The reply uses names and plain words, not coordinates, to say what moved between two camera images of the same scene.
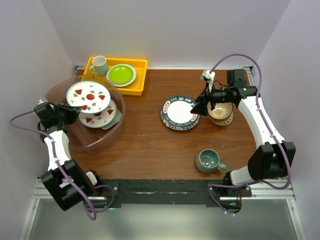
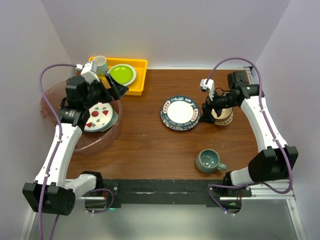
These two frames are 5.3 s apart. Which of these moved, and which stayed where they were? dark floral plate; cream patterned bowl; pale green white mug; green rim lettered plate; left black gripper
Moved: left black gripper
Stayed: pale green white mug; cream patterned bowl; dark floral plate; green rim lettered plate
